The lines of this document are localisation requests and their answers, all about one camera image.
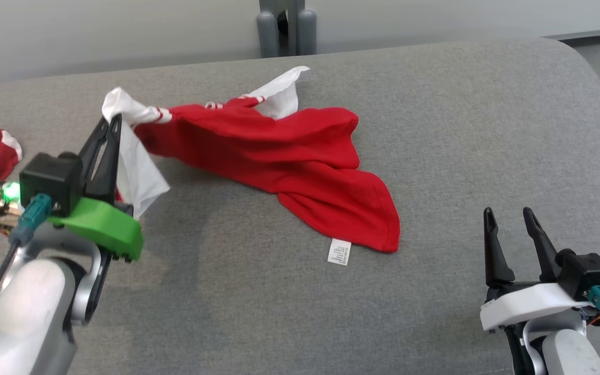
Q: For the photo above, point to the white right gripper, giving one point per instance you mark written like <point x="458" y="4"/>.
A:
<point x="524" y="304"/>

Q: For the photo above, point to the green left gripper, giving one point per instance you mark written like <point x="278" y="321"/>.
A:
<point x="104" y="224"/>

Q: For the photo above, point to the red white numbered jersey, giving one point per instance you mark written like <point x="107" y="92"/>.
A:
<point x="289" y="151"/>

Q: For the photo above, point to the grey fabric sofa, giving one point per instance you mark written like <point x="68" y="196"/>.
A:
<point x="435" y="130"/>

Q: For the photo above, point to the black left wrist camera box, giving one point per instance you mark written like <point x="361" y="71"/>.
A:
<point x="50" y="177"/>

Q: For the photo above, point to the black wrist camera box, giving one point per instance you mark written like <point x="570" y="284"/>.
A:
<point x="50" y="177"/>
<point x="589" y="271"/>

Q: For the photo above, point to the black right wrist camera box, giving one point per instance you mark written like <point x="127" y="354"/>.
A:
<point x="589" y="271"/>

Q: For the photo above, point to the grey partition post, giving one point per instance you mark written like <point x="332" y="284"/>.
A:
<point x="287" y="28"/>

